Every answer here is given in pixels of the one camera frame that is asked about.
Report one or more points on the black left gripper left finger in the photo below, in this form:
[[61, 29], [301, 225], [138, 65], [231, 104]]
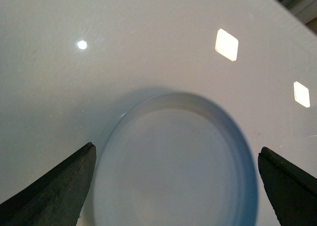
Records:
[[56, 198]]

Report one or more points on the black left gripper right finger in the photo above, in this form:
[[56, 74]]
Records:
[[291, 191]]

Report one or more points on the light blue round plate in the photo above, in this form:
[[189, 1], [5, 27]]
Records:
[[176, 160]]

